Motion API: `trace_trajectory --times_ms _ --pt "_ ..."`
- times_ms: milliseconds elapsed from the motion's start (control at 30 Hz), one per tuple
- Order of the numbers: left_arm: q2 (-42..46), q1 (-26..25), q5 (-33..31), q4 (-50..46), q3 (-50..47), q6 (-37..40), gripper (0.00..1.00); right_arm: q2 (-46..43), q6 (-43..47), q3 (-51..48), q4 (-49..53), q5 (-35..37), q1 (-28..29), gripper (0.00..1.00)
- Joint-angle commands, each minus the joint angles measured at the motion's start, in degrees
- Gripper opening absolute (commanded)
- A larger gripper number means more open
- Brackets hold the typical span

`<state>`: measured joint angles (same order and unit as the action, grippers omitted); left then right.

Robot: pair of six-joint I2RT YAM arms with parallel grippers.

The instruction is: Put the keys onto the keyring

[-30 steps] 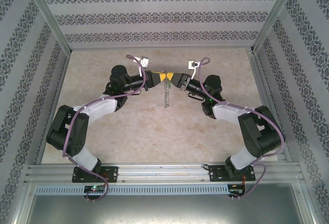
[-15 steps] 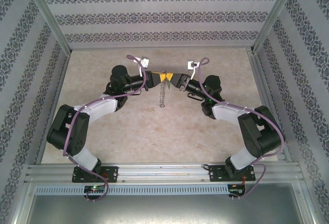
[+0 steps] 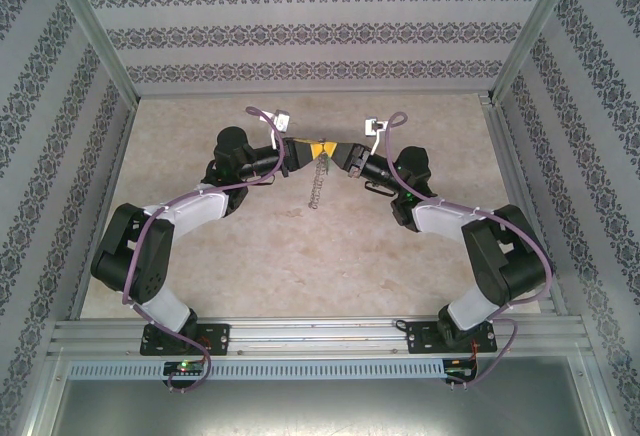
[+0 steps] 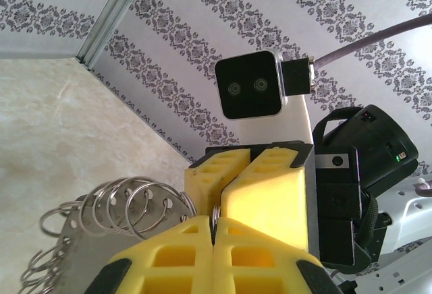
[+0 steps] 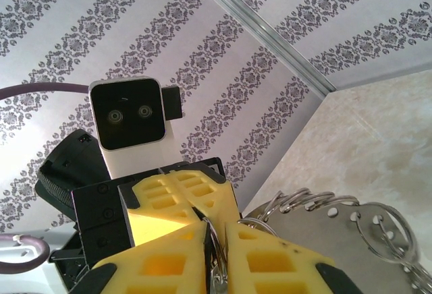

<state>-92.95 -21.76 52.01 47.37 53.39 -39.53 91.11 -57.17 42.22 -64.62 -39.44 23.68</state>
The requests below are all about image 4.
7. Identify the perforated metal plate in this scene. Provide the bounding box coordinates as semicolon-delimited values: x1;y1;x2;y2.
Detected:
55;185;200;294

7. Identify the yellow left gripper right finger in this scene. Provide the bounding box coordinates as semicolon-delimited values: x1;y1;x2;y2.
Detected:
213;216;342;294

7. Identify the silver split keyring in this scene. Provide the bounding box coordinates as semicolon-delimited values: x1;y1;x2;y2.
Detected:
39;202;85;237
107;178;169;237
79;176;136;237
92;176;153;236
125;181;197;241
211;205;222;237

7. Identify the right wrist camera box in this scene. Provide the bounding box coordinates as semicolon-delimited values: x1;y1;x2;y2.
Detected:
215;48;318;147

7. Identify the aluminium frame post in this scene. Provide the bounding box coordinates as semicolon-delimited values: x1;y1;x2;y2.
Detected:
77;0;153;71

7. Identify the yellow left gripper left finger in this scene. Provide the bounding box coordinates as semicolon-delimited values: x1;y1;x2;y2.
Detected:
88;215;215;294

